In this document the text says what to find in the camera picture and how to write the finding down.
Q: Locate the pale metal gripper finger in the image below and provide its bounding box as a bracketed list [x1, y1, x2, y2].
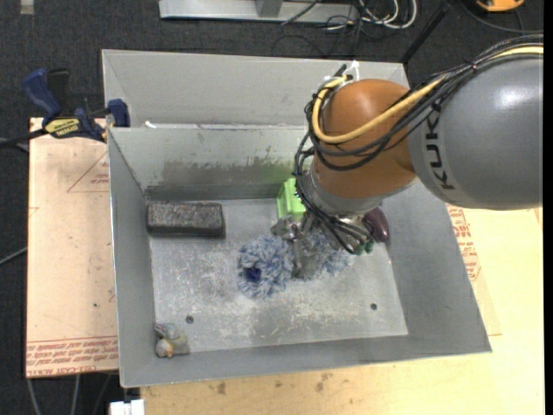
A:
[291, 239, 304, 278]
[302, 246, 317, 280]

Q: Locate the lime green box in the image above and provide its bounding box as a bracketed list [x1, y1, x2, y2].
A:
[276, 176, 308, 223]

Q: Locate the blue and white fluffy cloth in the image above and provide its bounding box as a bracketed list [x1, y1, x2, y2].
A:
[236, 227, 356, 301]

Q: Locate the purple toy eggplant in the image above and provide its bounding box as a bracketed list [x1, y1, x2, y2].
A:
[363, 207, 391, 245]

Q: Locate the dark green flat block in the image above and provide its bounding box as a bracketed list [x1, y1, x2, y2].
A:
[145, 201, 227, 239]

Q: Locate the small grey toy bird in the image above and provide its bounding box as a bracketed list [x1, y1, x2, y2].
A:
[153, 322, 192, 360]

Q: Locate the grey metal bin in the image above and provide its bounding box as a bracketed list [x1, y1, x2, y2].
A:
[101, 48, 493, 389]

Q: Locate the brown cardboard board red print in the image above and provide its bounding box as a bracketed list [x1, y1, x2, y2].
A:
[24, 117, 505, 380]

